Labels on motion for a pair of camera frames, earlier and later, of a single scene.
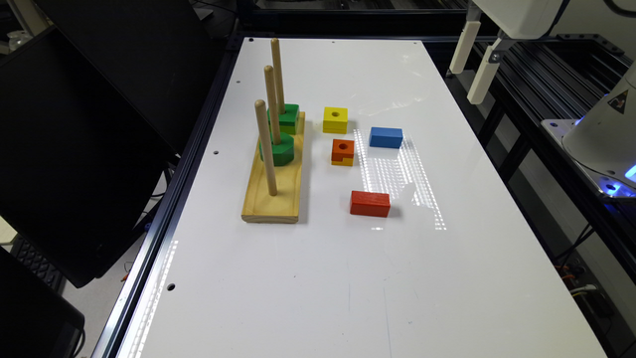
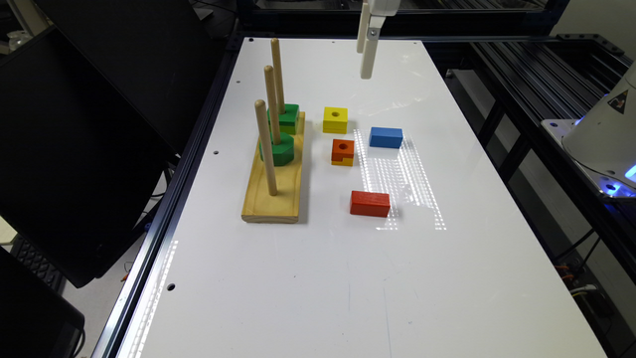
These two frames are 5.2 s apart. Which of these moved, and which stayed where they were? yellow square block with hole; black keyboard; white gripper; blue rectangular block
Moved: white gripper
Stayed: yellow square block with hole; blue rectangular block; black keyboard
